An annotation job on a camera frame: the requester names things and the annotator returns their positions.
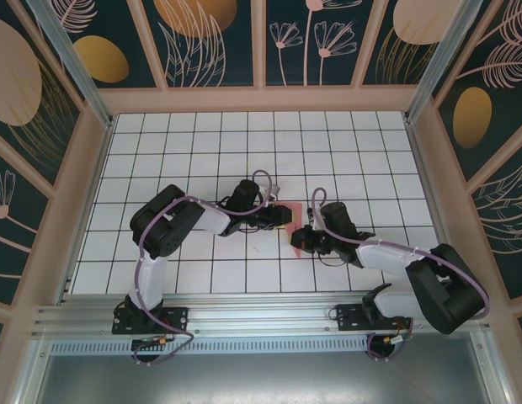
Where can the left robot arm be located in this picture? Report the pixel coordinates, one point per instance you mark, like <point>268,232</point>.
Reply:
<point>168,227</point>

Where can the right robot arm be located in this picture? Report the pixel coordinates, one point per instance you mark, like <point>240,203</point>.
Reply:
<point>450,294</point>

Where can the grey metal sheet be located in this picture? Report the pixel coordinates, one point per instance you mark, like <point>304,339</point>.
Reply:
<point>261,379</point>

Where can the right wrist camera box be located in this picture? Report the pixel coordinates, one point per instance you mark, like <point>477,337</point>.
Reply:
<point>312,219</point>

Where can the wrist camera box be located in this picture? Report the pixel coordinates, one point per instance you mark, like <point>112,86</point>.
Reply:
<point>273,193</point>
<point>312,219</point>

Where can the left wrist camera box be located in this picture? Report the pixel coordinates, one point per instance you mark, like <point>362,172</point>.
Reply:
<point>273,193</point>

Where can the aluminium mounting rail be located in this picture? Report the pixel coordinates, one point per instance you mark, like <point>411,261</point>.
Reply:
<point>261,313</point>

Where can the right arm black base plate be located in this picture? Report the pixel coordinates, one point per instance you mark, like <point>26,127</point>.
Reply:
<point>349,315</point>

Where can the aluminium side rail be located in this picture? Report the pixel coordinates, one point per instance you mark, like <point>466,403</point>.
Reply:
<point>95,168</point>
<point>424,168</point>

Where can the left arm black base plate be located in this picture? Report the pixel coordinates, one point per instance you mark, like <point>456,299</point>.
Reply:
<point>177,315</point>

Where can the aluminium corner post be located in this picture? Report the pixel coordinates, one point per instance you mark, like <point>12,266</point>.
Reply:
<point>71,54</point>
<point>442,54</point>

